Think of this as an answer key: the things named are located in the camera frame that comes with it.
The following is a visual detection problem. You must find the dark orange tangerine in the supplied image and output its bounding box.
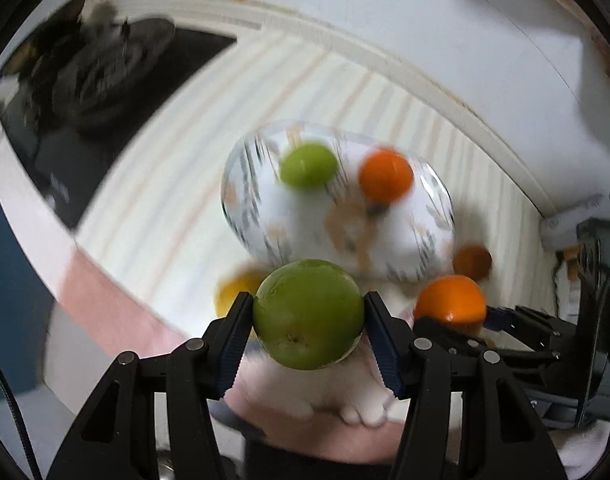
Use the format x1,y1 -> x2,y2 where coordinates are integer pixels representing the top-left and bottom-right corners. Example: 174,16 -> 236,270
453,245 -> 493,282

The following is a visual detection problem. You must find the large yellow lemon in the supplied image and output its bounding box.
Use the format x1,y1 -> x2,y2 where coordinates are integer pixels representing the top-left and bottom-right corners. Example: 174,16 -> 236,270
215,269 -> 267,318

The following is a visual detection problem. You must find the green apple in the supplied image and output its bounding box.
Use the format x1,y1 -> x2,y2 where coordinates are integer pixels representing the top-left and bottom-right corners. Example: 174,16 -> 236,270
280,143 -> 339,190
253,260 -> 363,370

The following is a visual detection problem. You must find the blue cabinet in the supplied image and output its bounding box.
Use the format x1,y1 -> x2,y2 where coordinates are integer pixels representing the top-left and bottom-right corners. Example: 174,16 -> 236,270
0,205 -> 53,394

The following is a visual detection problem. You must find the striped cat table mat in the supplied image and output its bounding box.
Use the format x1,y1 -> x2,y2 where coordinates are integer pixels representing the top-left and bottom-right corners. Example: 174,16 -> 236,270
58,29 -> 555,356

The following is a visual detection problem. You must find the floral white plate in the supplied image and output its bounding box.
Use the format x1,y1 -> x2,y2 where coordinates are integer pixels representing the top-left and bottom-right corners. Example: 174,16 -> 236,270
221,122 -> 455,282

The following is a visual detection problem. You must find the bright orange tangerine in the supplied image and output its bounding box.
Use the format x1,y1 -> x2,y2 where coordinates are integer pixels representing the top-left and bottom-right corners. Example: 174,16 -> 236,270
358,150 -> 415,205

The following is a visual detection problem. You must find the black gas stove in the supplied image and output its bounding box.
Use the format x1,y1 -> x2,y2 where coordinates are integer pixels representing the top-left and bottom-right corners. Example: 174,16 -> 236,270
0,24 -> 237,230

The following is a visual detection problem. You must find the green apple on plate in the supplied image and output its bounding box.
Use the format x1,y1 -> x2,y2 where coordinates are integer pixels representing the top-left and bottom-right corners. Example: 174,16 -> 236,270
280,143 -> 339,190

